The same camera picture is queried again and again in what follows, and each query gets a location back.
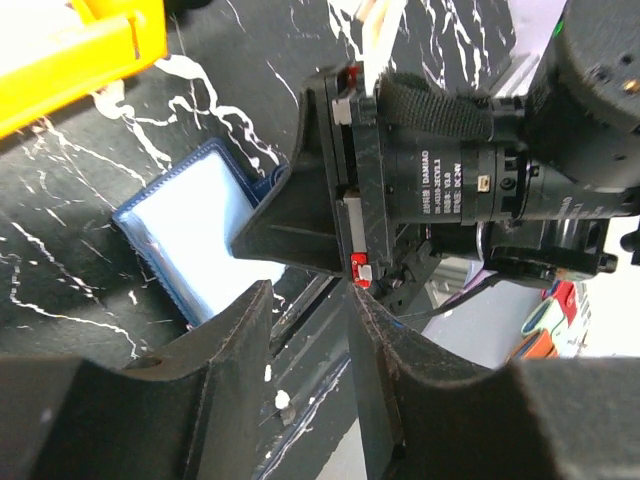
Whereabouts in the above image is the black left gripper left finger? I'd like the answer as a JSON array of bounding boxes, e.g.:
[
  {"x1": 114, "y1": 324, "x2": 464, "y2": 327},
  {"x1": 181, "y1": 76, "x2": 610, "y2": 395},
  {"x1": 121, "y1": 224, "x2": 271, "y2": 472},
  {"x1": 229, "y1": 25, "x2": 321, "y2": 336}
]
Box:
[{"x1": 1, "y1": 281, "x2": 273, "y2": 479}]

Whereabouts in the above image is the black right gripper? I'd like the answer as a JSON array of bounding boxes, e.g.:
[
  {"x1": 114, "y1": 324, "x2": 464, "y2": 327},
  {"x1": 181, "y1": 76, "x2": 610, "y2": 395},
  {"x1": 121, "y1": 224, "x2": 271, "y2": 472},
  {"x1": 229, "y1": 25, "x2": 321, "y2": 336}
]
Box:
[{"x1": 324, "y1": 65, "x2": 618, "y2": 287}]

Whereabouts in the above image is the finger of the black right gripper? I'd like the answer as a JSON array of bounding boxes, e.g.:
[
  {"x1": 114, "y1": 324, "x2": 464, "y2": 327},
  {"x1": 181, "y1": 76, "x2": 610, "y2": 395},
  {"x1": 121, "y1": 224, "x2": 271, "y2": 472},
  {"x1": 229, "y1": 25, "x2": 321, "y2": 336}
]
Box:
[{"x1": 231, "y1": 89, "x2": 343, "y2": 275}]

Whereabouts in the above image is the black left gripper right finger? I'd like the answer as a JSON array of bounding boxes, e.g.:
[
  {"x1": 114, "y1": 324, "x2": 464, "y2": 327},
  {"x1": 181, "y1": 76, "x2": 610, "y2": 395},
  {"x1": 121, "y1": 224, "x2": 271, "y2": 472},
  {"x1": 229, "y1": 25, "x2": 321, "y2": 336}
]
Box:
[{"x1": 346, "y1": 287, "x2": 639, "y2": 479}]

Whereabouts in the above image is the navy blue card holder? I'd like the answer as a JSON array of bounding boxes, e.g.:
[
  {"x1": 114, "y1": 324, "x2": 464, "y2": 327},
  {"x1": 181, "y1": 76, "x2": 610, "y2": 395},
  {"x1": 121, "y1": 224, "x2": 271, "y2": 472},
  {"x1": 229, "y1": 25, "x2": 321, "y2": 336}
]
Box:
[{"x1": 113, "y1": 138, "x2": 286, "y2": 327}]

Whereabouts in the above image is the yellow plastic bin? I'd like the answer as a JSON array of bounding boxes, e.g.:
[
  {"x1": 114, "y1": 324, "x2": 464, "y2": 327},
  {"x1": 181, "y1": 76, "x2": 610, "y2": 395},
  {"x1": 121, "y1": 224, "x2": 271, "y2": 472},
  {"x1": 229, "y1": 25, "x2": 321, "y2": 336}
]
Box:
[{"x1": 1, "y1": 1, "x2": 168, "y2": 137}]

